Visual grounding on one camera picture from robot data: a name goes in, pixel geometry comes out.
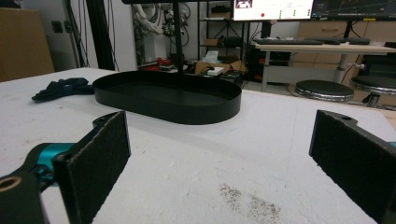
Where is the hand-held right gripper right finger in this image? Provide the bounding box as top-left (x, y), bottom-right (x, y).
top-left (308, 109), bottom-right (396, 224)

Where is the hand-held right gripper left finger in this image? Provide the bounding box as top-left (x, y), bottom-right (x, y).
top-left (21, 110), bottom-right (132, 224)

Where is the dark blue cloth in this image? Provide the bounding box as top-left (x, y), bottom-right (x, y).
top-left (31, 77), bottom-right (95, 102)

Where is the black oval tray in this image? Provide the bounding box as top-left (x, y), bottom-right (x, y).
top-left (92, 70), bottom-right (243, 126)

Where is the round black stool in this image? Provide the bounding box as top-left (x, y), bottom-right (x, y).
top-left (294, 79), bottom-right (355, 103)
top-left (350, 75), bottom-right (396, 108)

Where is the light wooden desk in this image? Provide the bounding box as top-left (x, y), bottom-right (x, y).
top-left (254, 42), bottom-right (396, 92)

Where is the black keyboard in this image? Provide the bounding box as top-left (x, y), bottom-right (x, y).
top-left (252, 37), bottom-right (325, 46)
top-left (304, 36), bottom-right (372, 46)

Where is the black vertical beam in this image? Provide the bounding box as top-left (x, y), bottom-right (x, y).
top-left (85, 0), bottom-right (116, 72)

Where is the brown cardboard panel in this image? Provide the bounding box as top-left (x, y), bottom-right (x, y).
top-left (0, 7), bottom-right (56, 83)

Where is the dark-screen monitor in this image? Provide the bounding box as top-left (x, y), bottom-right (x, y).
top-left (312, 0), bottom-right (396, 22)

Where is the open cardboard box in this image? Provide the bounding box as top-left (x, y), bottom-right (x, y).
top-left (194, 59), bottom-right (248, 77)

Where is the white-screen monitor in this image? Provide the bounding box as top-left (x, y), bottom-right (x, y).
top-left (232, 0), bottom-right (315, 22)

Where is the black metal shelf rack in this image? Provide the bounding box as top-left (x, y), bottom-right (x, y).
top-left (196, 0), bottom-right (250, 63)

